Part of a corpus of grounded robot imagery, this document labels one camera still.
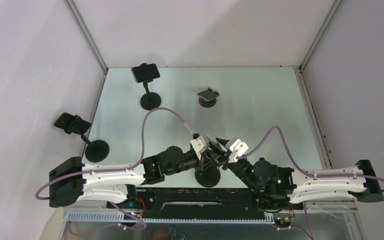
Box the grey cable duct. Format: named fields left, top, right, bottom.
left=65, top=211, right=280, bottom=224

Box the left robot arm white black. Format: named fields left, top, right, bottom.
left=49, top=146, right=221, bottom=208

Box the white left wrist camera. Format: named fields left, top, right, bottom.
left=190, top=135, right=209, bottom=160

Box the small teal phone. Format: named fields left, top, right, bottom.
left=197, top=87, right=220, bottom=103

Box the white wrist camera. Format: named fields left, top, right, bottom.
left=225, top=137, right=249, bottom=164
left=190, top=135, right=209, bottom=160

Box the black round-base phone stand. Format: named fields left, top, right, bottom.
left=194, top=159, right=221, bottom=188

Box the black rear phone stand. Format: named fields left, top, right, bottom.
left=140, top=82, right=162, bottom=111

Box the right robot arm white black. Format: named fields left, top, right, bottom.
left=215, top=138, right=384, bottom=209

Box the black smartphone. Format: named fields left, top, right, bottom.
left=205, top=134, right=226, bottom=155

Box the brown round phone stand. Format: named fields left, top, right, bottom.
left=198, top=98, right=217, bottom=108

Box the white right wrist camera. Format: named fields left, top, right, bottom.
left=225, top=137, right=249, bottom=164

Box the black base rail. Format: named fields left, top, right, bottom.
left=117, top=187, right=304, bottom=221

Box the black phone pink case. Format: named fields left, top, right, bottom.
left=131, top=63, right=161, bottom=83

